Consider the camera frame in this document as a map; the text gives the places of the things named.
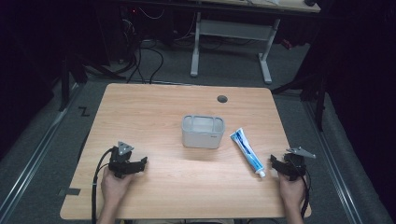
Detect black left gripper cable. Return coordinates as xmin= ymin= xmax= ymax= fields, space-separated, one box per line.
xmin=91 ymin=147 xmax=115 ymax=224

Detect grey plastic holder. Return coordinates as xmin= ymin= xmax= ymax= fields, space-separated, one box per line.
xmin=181 ymin=114 xmax=226 ymax=149

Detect person's right hand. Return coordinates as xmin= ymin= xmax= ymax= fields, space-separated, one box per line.
xmin=277 ymin=172 xmax=308 ymax=209

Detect metal floor rail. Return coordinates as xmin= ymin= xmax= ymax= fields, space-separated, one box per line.
xmin=0 ymin=83 xmax=82 ymax=220
xmin=303 ymin=100 xmax=364 ymax=224

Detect black floor cables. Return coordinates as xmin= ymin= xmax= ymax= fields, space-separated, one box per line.
xmin=125 ymin=39 xmax=165 ymax=85

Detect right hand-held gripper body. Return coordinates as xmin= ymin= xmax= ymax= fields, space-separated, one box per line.
xmin=281 ymin=147 xmax=317 ymax=182

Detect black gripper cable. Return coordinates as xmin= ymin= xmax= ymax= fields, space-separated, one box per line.
xmin=91 ymin=147 xmax=115 ymax=224
xmin=289 ymin=154 xmax=313 ymax=220

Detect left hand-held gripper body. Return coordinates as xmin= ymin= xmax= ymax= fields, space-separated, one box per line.
xmin=107 ymin=141 xmax=138 ymax=179

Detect wooden desk with white frame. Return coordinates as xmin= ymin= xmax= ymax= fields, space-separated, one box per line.
xmin=189 ymin=0 xmax=321 ymax=85

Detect person's left hand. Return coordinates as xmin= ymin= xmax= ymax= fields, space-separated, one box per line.
xmin=100 ymin=167 xmax=135 ymax=207

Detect blue white toothpaste tube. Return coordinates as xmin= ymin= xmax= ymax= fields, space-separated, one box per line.
xmin=229 ymin=127 xmax=267 ymax=179

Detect black tape strip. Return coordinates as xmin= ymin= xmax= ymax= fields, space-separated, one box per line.
xmin=58 ymin=188 xmax=82 ymax=197

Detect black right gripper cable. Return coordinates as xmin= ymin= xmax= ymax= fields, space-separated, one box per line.
xmin=289 ymin=154 xmax=313 ymax=220

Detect black metal stand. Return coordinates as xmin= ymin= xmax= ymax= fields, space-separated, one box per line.
xmin=58 ymin=55 xmax=126 ymax=112
xmin=270 ymin=70 xmax=329 ymax=133

